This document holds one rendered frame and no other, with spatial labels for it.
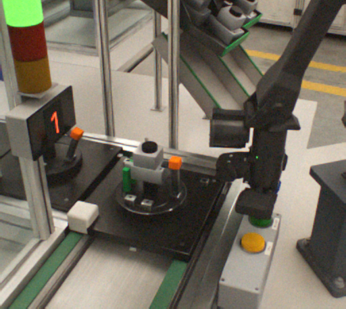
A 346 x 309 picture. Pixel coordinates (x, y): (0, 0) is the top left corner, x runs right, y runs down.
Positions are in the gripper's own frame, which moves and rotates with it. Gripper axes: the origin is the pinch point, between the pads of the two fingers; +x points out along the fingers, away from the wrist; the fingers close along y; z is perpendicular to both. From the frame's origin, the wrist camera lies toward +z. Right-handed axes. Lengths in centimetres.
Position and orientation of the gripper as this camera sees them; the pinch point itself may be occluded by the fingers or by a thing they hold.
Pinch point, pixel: (260, 203)
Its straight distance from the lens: 91.4
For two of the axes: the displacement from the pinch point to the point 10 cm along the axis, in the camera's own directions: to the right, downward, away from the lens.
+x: -0.1, 8.6, 5.1
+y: -3.4, 4.8, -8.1
